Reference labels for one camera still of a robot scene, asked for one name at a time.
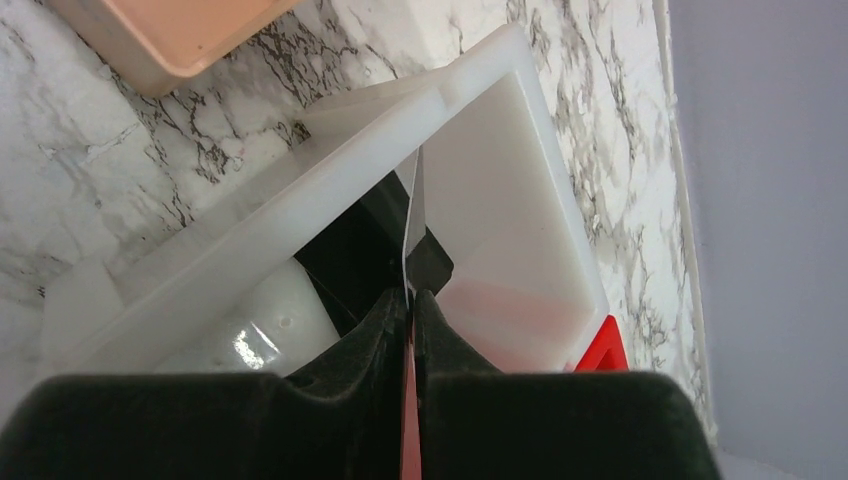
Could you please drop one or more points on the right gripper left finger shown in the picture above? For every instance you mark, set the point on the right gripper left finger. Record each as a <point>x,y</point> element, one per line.
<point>338,417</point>

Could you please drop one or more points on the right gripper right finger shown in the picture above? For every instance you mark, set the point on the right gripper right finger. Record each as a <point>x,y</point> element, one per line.
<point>477,422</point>

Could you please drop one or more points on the red plastic bin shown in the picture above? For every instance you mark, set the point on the red plastic bin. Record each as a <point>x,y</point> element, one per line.
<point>606,351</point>

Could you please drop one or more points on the white plastic bin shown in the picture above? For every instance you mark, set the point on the white plastic bin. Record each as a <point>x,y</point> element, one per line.
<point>451,180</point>

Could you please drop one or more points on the orange desk organizer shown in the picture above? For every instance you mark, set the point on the orange desk organizer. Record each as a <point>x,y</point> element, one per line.
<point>157,45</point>

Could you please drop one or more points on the black card in white bin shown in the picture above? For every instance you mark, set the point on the black card in white bin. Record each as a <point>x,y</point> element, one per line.
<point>358,256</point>

